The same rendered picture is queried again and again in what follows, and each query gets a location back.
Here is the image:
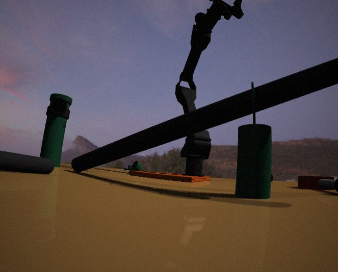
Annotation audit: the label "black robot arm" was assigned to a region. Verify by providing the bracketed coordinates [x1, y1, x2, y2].
[175, 12, 217, 177]

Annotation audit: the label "dark metal rail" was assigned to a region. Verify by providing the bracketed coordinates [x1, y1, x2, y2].
[71, 58, 338, 172]

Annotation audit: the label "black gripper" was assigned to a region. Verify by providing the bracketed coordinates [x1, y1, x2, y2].
[206, 0, 244, 21]

